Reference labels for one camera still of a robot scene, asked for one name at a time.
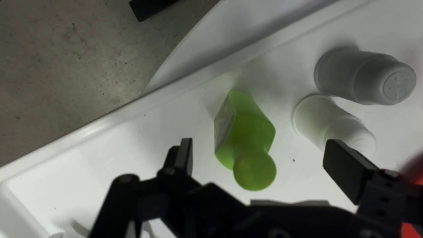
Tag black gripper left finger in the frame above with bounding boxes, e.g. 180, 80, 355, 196
157, 137, 194, 177

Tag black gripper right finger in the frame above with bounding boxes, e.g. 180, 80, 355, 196
322, 138, 384, 206

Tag green plastic bottle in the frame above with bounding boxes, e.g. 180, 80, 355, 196
213, 87, 277, 192

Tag white plastic tray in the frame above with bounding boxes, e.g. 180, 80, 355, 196
0, 0, 423, 238

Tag white shaker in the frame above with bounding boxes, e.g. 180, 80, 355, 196
291, 93, 378, 155

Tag gray shaker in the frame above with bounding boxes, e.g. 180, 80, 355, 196
313, 46, 418, 105

